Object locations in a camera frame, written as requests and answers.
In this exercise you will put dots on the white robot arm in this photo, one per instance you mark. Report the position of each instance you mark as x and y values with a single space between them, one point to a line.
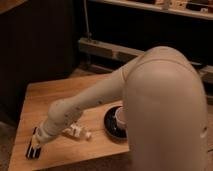
164 105

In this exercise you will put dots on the white cup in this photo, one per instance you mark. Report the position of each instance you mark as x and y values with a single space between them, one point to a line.
120 119

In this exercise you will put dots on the white baseboard heater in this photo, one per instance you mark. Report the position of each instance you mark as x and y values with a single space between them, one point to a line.
125 54

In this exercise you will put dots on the black round plate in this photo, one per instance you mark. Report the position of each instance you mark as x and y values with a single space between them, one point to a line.
110 124

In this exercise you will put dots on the clear plastic bottle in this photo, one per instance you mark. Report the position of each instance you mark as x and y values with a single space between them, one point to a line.
78 132

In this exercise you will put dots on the wooden low table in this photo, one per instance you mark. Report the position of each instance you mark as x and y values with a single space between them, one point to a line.
63 150

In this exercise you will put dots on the dark wooden cabinet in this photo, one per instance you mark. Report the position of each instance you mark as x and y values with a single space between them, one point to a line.
35 45

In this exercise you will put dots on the wooden shelf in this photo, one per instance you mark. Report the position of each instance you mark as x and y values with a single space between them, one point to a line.
164 8

